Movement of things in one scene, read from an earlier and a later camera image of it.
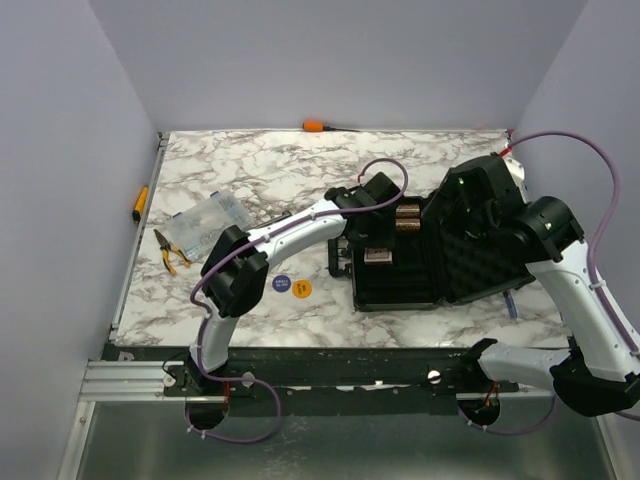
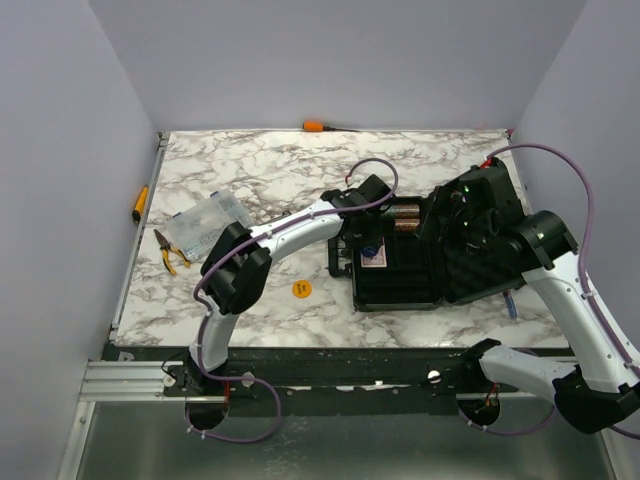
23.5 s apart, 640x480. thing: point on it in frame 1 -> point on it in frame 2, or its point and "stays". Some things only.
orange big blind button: [301, 288] stays
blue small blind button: [281, 283] -> [370, 251]
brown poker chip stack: [408, 211] stays
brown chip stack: [407, 224] stays
